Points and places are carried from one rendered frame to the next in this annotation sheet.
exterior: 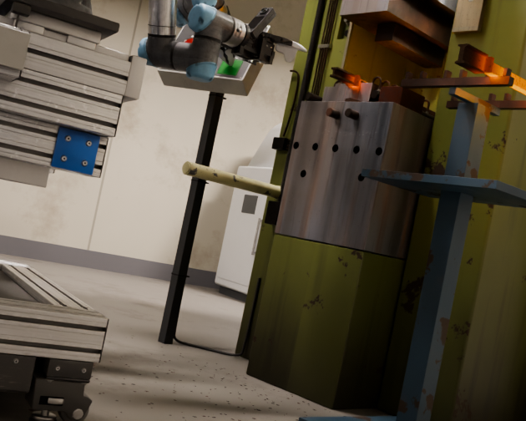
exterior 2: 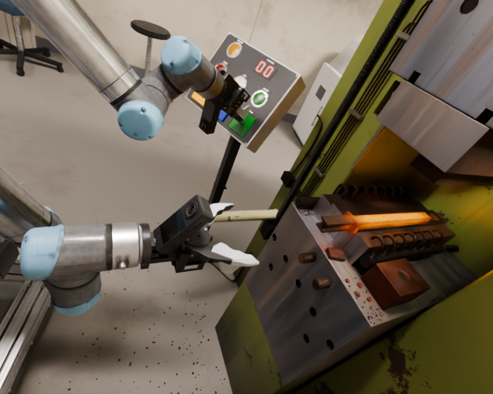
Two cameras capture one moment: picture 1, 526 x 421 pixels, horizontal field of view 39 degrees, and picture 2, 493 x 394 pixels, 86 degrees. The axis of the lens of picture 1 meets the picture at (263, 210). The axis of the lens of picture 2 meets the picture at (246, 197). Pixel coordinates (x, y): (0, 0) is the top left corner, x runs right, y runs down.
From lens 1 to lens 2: 2.02 m
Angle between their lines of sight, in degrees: 40
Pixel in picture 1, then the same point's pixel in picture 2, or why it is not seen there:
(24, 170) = not seen: outside the picture
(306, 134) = (283, 239)
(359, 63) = (387, 146)
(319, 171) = (280, 283)
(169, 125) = (289, 25)
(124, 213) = not seen: hidden behind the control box
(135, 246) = not seen: hidden behind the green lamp
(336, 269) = (264, 362)
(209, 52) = (66, 299)
